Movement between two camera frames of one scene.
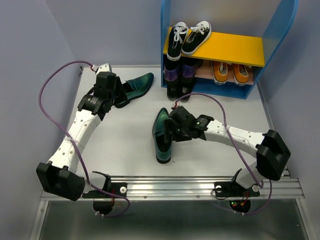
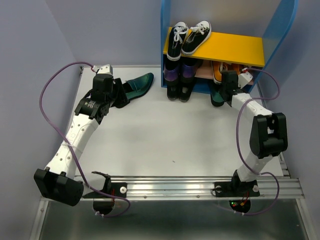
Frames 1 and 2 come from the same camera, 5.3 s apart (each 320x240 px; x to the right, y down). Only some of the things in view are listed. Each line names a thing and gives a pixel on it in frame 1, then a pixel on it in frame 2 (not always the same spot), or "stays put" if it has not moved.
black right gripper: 175,136 to 221,88
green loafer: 136,87 stays put
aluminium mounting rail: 188,188 stays put
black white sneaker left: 177,35 stays put
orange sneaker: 220,70 stays put
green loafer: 163,150 to 217,99
